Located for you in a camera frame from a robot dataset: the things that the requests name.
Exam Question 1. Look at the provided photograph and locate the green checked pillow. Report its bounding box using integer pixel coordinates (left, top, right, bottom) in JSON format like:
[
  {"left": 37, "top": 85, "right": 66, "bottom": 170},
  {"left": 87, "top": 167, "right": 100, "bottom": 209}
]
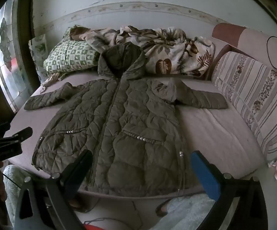
[{"left": 43, "top": 27, "right": 103, "bottom": 75}]

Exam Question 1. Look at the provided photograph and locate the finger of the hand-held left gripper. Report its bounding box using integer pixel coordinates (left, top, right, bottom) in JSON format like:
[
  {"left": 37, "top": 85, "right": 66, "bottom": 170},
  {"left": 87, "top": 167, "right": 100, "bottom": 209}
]
[{"left": 4, "top": 127, "right": 33, "bottom": 143}]

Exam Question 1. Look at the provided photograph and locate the small beige cloth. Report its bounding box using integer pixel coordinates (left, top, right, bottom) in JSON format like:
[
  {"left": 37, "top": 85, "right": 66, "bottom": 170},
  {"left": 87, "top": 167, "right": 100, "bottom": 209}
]
[{"left": 41, "top": 72, "right": 60, "bottom": 88}]

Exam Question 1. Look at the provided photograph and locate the dark picture frame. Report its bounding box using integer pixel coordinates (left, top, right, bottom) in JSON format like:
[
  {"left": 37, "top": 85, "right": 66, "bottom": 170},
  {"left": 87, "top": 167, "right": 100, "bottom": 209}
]
[{"left": 227, "top": 0, "right": 277, "bottom": 28}]

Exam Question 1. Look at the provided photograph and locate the person's fluffy teal clothing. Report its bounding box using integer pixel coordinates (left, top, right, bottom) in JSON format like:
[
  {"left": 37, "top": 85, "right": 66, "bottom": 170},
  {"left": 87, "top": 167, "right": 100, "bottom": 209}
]
[{"left": 3, "top": 165, "right": 217, "bottom": 230}]

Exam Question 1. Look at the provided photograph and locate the pink and brown headboard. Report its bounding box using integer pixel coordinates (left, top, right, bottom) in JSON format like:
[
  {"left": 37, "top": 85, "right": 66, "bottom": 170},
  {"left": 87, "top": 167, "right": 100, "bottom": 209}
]
[{"left": 211, "top": 23, "right": 277, "bottom": 82}]

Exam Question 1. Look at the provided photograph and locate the olive quilted jacket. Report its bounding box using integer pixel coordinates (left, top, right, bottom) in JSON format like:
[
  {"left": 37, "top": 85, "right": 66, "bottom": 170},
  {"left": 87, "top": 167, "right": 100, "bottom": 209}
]
[{"left": 24, "top": 42, "right": 228, "bottom": 197}]

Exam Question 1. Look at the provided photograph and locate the floor cable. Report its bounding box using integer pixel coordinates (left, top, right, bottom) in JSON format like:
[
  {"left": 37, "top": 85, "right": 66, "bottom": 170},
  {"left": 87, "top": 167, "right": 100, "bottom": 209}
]
[{"left": 83, "top": 201, "right": 141, "bottom": 230}]

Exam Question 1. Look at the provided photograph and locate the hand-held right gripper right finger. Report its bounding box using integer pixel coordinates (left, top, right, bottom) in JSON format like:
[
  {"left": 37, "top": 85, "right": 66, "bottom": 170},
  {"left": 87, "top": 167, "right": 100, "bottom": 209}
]
[{"left": 190, "top": 150, "right": 268, "bottom": 230}]

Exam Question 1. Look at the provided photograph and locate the floral curtain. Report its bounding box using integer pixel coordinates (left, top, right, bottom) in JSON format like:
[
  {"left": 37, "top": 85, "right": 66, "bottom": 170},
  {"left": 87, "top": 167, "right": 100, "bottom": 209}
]
[{"left": 28, "top": 34, "right": 49, "bottom": 84}]

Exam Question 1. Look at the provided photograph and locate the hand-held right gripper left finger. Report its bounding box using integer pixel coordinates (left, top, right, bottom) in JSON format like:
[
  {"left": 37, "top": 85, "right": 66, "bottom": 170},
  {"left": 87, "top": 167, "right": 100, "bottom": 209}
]
[{"left": 14, "top": 149, "right": 93, "bottom": 230}]

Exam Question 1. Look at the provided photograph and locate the leaf printed blanket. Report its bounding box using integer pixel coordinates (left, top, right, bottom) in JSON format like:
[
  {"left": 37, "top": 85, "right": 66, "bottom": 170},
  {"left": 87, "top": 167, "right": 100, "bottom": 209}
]
[{"left": 69, "top": 25, "right": 215, "bottom": 77}]

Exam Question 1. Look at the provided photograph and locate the red object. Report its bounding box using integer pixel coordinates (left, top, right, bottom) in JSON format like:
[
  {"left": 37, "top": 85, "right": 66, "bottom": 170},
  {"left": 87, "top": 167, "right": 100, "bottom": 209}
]
[{"left": 82, "top": 223, "right": 101, "bottom": 230}]

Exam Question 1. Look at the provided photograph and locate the bed with pink sheet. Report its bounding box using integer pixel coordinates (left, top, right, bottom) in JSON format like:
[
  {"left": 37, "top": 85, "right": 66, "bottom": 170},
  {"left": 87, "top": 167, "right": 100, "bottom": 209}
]
[{"left": 3, "top": 72, "right": 267, "bottom": 200}]

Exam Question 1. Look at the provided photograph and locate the dark shoe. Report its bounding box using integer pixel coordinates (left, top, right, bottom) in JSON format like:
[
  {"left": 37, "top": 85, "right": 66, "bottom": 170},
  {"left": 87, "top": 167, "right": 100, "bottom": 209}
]
[{"left": 156, "top": 200, "right": 175, "bottom": 217}]

